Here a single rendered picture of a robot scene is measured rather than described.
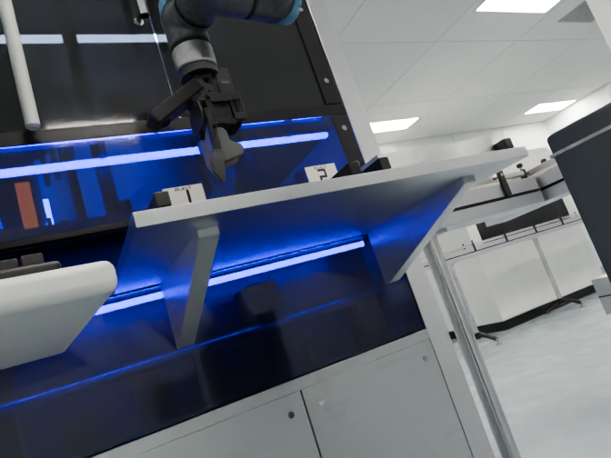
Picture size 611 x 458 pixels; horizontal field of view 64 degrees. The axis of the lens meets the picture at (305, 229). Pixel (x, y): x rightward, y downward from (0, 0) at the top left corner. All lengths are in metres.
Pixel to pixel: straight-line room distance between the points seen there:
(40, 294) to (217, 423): 0.60
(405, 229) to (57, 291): 0.78
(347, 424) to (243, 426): 0.22
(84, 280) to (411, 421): 0.87
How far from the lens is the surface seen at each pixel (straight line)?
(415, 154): 0.84
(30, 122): 1.02
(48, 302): 0.46
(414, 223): 1.05
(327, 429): 1.08
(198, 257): 0.71
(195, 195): 1.06
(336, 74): 1.37
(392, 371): 1.16
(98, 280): 0.46
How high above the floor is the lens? 0.69
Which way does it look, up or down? 11 degrees up
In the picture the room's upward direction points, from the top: 18 degrees counter-clockwise
